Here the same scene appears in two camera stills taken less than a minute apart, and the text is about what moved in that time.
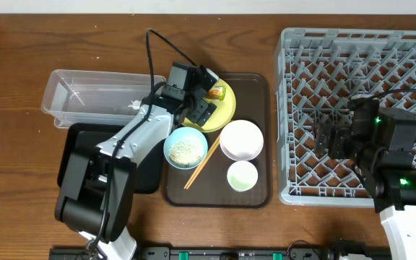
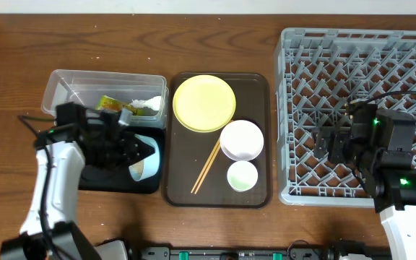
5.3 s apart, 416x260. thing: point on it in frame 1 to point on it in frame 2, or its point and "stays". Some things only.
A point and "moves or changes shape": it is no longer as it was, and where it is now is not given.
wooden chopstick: x=202 y=165 moves or changes shape
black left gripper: x=204 y=112 to x=130 y=151
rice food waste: x=185 y=153 to x=138 y=167
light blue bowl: x=185 y=148 to x=146 y=168
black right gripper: x=339 y=134 stays
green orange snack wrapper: x=216 y=94 to x=110 y=104
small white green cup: x=242 y=176 stays
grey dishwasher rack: x=318 y=71 stays
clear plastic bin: x=87 y=97 stays
